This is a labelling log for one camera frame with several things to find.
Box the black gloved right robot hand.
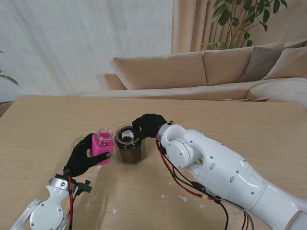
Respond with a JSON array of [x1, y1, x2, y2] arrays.
[[131, 113, 168, 139]]

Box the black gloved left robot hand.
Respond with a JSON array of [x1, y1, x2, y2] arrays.
[[63, 133, 113, 178]]

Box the pink coffee jar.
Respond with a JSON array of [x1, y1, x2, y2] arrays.
[[90, 127, 115, 167]]

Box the beige pleated curtain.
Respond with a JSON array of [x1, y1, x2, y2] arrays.
[[170, 0, 255, 54]]

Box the grey sofa cushion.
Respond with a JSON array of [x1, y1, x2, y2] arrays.
[[237, 46, 286, 83]]

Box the glass jar of coffee beans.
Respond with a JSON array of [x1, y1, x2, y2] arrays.
[[114, 124, 146, 165]]

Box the white plastic spoon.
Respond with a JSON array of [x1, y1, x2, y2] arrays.
[[121, 130, 135, 142]]

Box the tall green leafy plant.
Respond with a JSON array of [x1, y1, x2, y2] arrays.
[[200, 0, 288, 51]]

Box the right arm red cable bundle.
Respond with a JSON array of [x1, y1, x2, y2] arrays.
[[155, 134, 255, 230]]

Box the white sheer curtain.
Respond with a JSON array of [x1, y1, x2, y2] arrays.
[[0, 0, 174, 96]]

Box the beige sofa cushion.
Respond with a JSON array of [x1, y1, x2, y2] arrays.
[[262, 46, 307, 81]]

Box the small green plant leaves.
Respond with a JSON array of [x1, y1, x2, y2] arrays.
[[0, 50, 19, 86]]

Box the arm red cable bundle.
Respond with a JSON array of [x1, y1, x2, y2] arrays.
[[155, 134, 255, 230], [68, 174, 80, 230]]

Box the left arm red cable bundle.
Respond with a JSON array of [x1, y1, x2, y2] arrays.
[[68, 174, 80, 230]]

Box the clear glass jar lid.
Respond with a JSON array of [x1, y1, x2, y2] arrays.
[[71, 137, 85, 150]]

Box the beige sofa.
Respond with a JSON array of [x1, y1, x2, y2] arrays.
[[95, 39, 307, 111]]

